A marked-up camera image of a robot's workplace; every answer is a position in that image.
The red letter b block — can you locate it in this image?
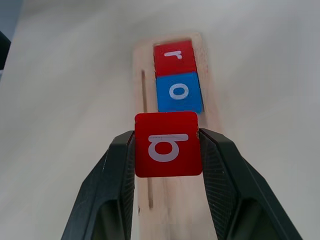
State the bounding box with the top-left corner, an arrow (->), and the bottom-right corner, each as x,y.
134,111 -> 203,178

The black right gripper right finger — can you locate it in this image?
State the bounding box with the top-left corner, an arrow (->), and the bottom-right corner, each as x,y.
198,127 -> 304,240

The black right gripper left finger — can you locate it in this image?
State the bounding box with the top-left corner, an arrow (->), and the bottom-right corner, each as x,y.
60,130 -> 136,240

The red letter r block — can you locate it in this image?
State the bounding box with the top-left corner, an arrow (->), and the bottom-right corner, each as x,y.
153,40 -> 197,77

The blue letter o block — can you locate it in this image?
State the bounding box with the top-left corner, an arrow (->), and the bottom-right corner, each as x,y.
155,71 -> 204,113

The wooden letter tray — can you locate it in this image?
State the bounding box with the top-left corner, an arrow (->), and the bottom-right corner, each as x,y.
132,32 -> 219,240

